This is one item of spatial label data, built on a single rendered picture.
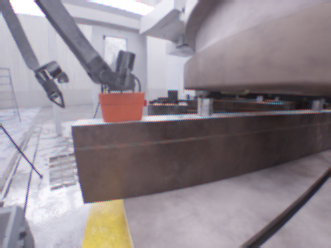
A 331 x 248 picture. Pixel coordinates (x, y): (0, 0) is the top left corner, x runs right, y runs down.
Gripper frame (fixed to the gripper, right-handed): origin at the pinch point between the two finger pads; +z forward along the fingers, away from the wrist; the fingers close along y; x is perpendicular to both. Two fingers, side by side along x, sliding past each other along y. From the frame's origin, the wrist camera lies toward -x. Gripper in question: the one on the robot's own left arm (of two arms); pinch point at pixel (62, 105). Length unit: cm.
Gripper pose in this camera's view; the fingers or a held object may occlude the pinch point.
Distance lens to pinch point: 94.7
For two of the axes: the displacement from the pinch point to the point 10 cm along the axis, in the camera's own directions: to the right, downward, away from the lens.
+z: 4.0, 7.9, 4.6
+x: -6.9, 5.9, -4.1
